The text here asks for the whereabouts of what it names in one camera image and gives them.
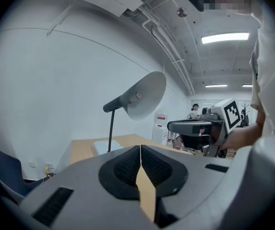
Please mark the rectangular ceiling light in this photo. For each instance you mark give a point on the rectangular ceiling light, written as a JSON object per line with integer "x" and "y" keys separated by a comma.
{"x": 247, "y": 85}
{"x": 216, "y": 86}
{"x": 225, "y": 37}

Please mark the small background floor fan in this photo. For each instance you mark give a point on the small background floor fan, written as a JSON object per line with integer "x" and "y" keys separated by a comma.
{"x": 190, "y": 116}

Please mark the clear dispenser water bottle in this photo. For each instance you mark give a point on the clear dispenser water bottle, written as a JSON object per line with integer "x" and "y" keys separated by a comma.
{"x": 161, "y": 117}

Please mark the white wall socket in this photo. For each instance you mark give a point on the white wall socket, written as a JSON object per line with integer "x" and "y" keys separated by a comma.
{"x": 32, "y": 164}
{"x": 49, "y": 165}

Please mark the white water dispenser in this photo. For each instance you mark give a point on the white water dispenser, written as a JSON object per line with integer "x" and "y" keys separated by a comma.
{"x": 159, "y": 135}

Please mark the white ceiling pipes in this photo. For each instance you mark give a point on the white ceiling pipes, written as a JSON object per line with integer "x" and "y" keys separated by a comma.
{"x": 177, "y": 61}

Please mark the white flat box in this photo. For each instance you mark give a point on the white flat box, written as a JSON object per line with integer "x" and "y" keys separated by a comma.
{"x": 106, "y": 146}

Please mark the person's right hand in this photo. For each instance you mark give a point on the person's right hand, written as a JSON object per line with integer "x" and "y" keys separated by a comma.
{"x": 233, "y": 140}

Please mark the black hair dryer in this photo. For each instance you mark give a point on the black hair dryer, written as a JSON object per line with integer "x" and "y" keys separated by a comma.
{"x": 147, "y": 97}

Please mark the round ceiling smoke detector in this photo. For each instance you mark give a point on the round ceiling smoke detector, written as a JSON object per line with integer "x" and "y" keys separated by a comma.
{"x": 182, "y": 12}

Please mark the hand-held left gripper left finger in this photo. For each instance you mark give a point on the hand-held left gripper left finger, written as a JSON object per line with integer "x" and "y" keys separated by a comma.
{"x": 84, "y": 183}

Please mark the person's white t-shirt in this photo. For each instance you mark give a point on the person's white t-shirt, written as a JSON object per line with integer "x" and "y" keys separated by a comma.
{"x": 274, "y": 80}

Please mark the black swivel office chair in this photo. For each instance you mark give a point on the black swivel office chair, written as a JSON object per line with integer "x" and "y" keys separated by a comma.
{"x": 187, "y": 142}

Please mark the black coat rack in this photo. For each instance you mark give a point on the black coat rack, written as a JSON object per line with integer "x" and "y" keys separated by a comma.
{"x": 244, "y": 114}

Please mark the drink bottle yellow cap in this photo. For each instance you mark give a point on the drink bottle yellow cap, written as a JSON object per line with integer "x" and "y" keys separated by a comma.
{"x": 48, "y": 172}

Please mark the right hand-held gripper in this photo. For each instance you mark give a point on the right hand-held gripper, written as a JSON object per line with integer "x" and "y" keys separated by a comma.
{"x": 232, "y": 115}

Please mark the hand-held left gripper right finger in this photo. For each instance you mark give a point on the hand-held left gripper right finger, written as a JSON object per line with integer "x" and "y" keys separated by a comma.
{"x": 199, "y": 174}

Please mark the person's right forearm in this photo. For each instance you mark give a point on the person's right forearm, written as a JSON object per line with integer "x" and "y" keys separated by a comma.
{"x": 252, "y": 130}

